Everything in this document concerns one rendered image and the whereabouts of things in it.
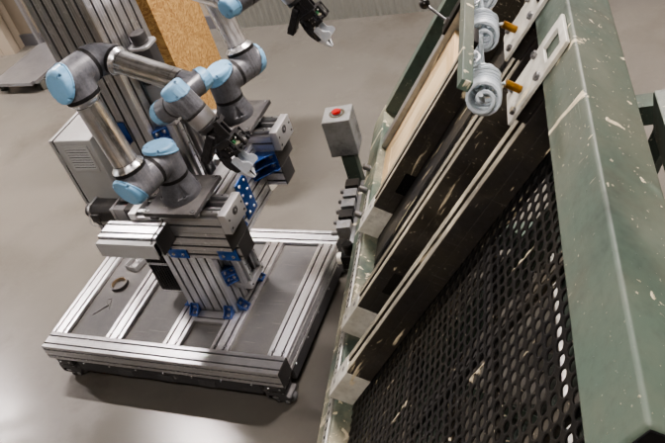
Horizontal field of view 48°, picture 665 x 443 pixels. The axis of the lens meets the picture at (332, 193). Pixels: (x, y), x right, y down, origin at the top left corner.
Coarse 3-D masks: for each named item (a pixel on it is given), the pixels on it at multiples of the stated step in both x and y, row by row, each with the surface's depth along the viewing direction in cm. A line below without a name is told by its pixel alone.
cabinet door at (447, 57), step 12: (456, 36) 251; (444, 48) 258; (456, 48) 245; (444, 60) 252; (432, 72) 262; (444, 72) 245; (432, 84) 256; (420, 96) 267; (432, 96) 249; (420, 108) 261; (408, 120) 273; (396, 132) 284; (408, 132) 265; (396, 144) 276; (396, 156) 268; (384, 168) 279
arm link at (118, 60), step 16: (96, 48) 238; (112, 48) 237; (112, 64) 237; (128, 64) 234; (144, 64) 232; (160, 64) 231; (144, 80) 233; (160, 80) 229; (192, 80) 224; (208, 80) 227
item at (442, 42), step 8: (456, 16) 251; (456, 24) 253; (448, 32) 255; (440, 40) 259; (448, 40) 257; (440, 48) 259; (432, 56) 262; (432, 64) 264; (424, 72) 266; (416, 80) 274; (424, 80) 268; (416, 88) 271; (408, 96) 277; (416, 96) 273; (408, 104) 276; (400, 112) 280; (400, 120) 281; (392, 128) 284; (384, 136) 292; (392, 136) 286; (384, 144) 289
